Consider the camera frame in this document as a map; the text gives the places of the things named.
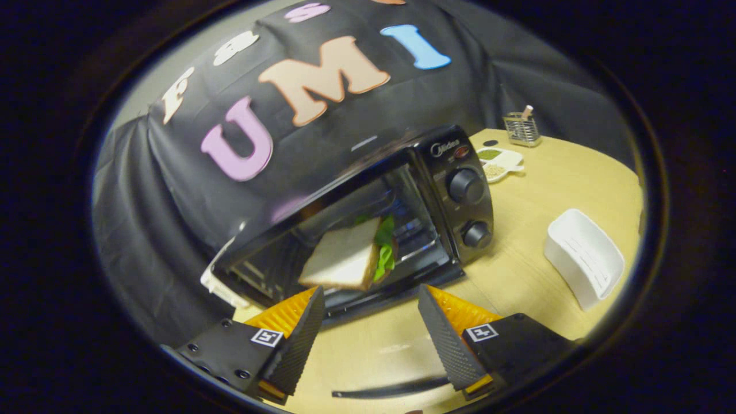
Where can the white divided seasoning dish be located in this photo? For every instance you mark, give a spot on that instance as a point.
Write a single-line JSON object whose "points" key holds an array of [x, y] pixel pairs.
{"points": [[500, 164]]}

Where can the lettuce sandwich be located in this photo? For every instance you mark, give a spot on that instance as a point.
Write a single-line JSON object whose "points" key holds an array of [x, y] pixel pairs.
{"points": [[345, 256]]}

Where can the white plastic sandwich rack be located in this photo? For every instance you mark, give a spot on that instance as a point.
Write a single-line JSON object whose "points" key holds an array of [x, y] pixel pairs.
{"points": [[583, 256]]}

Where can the white plastic box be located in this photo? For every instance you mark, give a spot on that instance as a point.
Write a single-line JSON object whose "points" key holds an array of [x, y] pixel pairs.
{"points": [[221, 287]]}

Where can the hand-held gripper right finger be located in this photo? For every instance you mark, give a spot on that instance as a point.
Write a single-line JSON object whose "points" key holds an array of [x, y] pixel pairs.
{"points": [[445, 345]]}

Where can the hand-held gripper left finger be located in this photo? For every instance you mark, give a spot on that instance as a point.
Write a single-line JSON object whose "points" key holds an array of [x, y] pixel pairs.
{"points": [[298, 348]]}

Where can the black toaster oven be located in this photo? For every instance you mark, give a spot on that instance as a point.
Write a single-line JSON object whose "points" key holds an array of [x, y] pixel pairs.
{"points": [[466, 184]]}

